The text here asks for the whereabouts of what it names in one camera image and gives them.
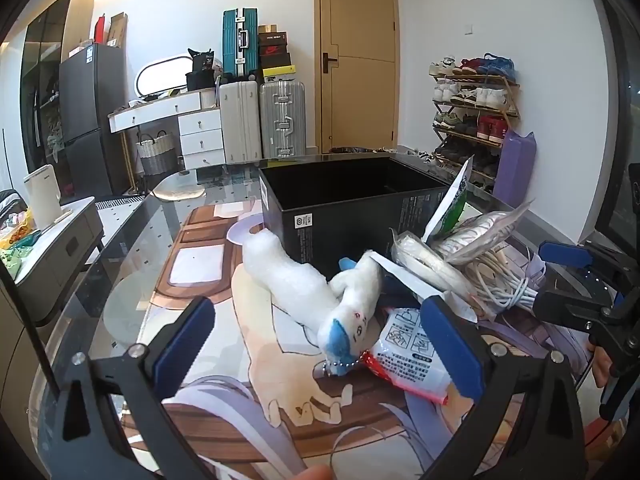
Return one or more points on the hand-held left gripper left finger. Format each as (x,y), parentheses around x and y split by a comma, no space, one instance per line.
(185,340)

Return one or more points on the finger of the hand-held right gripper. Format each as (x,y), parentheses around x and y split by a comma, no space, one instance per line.
(565,255)
(565,307)

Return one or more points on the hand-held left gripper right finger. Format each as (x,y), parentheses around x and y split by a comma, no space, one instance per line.
(452,350)

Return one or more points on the red white packet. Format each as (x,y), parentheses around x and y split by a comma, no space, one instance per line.
(405,355)

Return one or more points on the clear bag with striped cloth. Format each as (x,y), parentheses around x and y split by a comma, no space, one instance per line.
(475,237)

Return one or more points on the white blue plush toy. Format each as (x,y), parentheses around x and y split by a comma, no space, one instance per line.
(355,305)

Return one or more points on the white medicine packet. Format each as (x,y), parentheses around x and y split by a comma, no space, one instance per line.
(452,200)

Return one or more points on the black cardboard box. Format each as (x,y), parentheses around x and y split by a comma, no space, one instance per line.
(350,230)

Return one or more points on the person's right hand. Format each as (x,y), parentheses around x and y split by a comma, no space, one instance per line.
(601,365)

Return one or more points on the person's left hand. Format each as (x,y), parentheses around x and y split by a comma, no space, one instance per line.
(307,473)

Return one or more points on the purple yoga mat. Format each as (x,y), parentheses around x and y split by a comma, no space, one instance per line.
(515,170)

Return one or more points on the grey side cabinet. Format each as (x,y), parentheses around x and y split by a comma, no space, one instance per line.
(70,250)

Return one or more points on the striped doormat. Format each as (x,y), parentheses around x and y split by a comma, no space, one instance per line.
(120,203)

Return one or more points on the wooden shoe rack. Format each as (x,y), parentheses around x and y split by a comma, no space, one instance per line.
(502,82)

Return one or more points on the shoe rack with shoes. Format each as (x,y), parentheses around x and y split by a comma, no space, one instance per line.
(475,95)

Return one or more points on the woven laundry basket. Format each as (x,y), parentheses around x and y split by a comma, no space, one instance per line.
(157,157)

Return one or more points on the white appliance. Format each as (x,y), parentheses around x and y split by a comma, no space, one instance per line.
(42,200)

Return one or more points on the white vanity desk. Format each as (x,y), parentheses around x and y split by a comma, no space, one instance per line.
(200,130)

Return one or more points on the loose shoes group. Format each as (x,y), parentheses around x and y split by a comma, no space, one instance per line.
(380,150)

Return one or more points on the white suitcase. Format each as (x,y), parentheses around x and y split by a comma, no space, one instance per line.
(240,120)

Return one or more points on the silver suitcase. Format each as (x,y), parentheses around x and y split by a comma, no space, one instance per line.
(282,117)

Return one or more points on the dark grey fridge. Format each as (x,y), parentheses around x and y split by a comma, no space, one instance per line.
(92,105)

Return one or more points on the oval mirror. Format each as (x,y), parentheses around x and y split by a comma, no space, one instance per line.
(160,75)

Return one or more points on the wooden door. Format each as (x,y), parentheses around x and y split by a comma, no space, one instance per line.
(355,85)

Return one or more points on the black bag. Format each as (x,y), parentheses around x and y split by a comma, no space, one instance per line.
(200,67)

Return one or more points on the teal suitcase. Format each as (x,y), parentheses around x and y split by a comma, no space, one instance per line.
(235,45)

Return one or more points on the dark red shoe box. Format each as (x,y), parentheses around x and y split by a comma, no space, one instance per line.
(273,50)

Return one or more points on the black glass cabinet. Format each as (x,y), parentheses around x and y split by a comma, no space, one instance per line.
(42,60)

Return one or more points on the black shoe box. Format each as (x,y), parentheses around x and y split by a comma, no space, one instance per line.
(272,37)

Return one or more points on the flat cardboard piece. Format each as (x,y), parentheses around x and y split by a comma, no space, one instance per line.
(118,30)

